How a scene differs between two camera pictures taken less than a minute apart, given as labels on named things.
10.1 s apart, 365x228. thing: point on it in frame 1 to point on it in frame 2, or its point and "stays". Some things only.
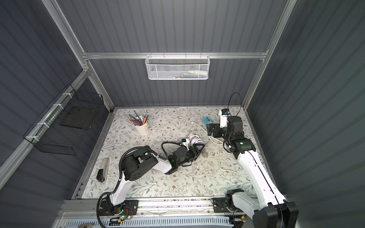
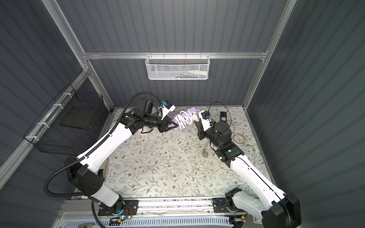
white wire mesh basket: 177,67 stays
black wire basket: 62,128 stays
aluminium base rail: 238,207 stays
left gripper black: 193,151 to 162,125
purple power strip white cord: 194,139 to 180,121
